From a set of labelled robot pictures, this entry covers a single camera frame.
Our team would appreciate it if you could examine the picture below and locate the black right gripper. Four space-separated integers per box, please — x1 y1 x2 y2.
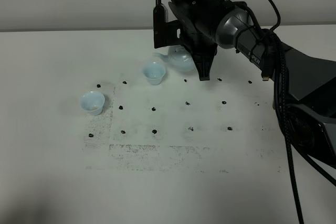
155 0 227 81

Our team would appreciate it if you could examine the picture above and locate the light blue porcelain teapot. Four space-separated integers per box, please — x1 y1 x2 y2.
153 45 195 72

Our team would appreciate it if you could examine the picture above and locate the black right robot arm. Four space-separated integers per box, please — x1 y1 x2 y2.
153 0 335 167

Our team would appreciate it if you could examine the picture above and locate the light blue teacup, back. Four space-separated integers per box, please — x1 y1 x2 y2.
142 62 166 86

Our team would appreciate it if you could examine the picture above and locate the light blue teacup,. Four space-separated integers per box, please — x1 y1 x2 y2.
142 62 166 86
79 91 106 116

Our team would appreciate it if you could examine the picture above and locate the light blue teacup, front left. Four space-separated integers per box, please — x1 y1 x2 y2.
79 91 106 116

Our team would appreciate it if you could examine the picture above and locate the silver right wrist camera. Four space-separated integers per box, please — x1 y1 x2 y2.
153 4 167 49

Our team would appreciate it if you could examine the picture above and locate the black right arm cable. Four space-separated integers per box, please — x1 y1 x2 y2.
156 0 336 224

